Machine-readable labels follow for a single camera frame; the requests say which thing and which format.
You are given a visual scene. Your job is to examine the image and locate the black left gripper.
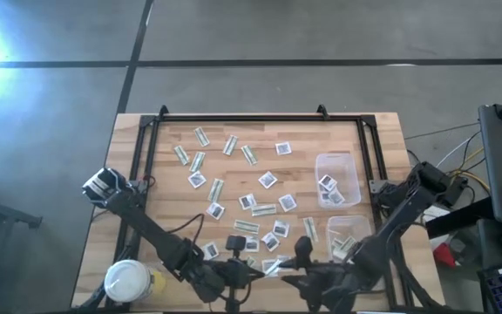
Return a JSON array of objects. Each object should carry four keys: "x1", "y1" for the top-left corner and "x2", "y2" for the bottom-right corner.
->
[{"x1": 187, "y1": 259, "x2": 266, "y2": 304}]

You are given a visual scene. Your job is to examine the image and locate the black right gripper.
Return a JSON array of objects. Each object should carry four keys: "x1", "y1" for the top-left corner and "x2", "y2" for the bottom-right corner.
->
[{"x1": 278, "y1": 255, "x2": 370, "y2": 313}]

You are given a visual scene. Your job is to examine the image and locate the clear plastic container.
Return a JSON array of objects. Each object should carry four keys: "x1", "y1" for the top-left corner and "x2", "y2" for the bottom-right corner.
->
[
  {"x1": 325, "y1": 214, "x2": 374, "y2": 265},
  {"x1": 314, "y1": 152, "x2": 363, "y2": 210}
]

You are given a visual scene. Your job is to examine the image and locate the yellow container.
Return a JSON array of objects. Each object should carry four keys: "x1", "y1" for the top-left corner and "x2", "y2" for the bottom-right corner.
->
[{"x1": 149, "y1": 270, "x2": 167, "y2": 294}]

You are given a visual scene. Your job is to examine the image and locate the red object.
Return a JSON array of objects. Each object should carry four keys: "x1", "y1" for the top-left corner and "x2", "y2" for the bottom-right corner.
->
[{"x1": 432, "y1": 242, "x2": 458, "y2": 269}]

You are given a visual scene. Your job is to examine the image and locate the black beam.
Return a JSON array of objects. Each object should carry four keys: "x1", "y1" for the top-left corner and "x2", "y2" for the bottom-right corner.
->
[{"x1": 424, "y1": 195, "x2": 496, "y2": 240}]

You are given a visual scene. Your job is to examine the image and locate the black power box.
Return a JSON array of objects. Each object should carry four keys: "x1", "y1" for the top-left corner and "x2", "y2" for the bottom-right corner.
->
[{"x1": 444, "y1": 176, "x2": 470, "y2": 208}]

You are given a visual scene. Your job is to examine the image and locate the black metal stand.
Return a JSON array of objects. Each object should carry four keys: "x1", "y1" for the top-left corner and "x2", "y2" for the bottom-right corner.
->
[{"x1": 0, "y1": 173, "x2": 44, "y2": 314}]

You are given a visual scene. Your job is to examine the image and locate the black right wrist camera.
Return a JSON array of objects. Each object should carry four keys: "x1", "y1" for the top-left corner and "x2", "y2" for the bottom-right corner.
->
[{"x1": 294, "y1": 235, "x2": 315, "y2": 263}]

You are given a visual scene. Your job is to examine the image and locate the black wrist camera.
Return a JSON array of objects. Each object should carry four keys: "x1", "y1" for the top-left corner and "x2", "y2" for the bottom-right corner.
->
[
  {"x1": 226, "y1": 235, "x2": 247, "y2": 263},
  {"x1": 294, "y1": 235, "x2": 315, "y2": 263}
]

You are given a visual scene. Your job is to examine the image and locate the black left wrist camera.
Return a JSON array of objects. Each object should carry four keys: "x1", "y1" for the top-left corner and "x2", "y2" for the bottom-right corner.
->
[{"x1": 226, "y1": 235, "x2": 247, "y2": 263}]

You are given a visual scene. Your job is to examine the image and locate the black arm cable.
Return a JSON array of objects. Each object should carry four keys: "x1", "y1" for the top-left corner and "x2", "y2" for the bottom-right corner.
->
[{"x1": 166, "y1": 212, "x2": 207, "y2": 248}]

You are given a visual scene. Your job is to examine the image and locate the grey mounting bracket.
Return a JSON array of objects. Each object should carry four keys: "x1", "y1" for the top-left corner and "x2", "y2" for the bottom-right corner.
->
[{"x1": 369, "y1": 179, "x2": 392, "y2": 195}]

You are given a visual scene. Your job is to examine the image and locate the black metal rig frame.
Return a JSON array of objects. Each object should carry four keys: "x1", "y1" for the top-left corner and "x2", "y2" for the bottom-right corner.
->
[{"x1": 110, "y1": 104, "x2": 409, "y2": 313}]

